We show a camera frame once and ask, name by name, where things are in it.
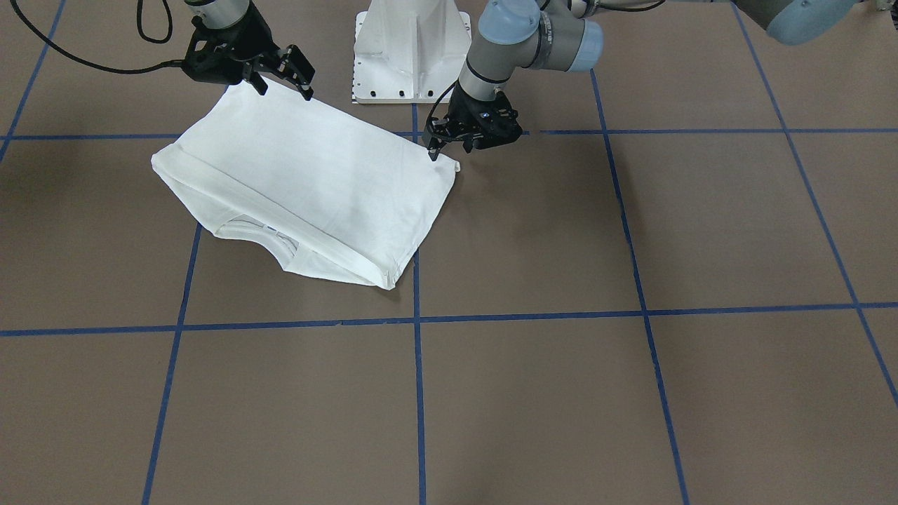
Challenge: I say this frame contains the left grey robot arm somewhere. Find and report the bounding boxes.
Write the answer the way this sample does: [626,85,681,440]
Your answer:
[422,1,660,161]

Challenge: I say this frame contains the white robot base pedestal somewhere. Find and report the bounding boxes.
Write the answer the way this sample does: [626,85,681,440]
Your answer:
[351,1,471,105]

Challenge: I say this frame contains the white long-sleeve printed shirt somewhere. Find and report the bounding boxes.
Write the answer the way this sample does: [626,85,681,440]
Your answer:
[151,79,461,290]

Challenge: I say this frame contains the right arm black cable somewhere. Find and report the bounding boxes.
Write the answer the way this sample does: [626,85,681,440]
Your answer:
[8,0,194,75]

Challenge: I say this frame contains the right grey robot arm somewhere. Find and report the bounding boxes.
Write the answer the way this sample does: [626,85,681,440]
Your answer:
[180,1,315,100]

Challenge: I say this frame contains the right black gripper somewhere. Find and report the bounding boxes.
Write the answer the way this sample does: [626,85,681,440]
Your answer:
[182,4,315,100]

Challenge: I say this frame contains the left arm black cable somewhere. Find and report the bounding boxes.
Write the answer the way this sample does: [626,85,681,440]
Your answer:
[425,81,460,141]

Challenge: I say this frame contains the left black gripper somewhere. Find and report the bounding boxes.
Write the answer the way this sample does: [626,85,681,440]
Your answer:
[424,83,523,162]

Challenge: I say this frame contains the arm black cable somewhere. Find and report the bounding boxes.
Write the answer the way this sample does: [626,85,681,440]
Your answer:
[425,81,460,141]
[8,0,194,75]

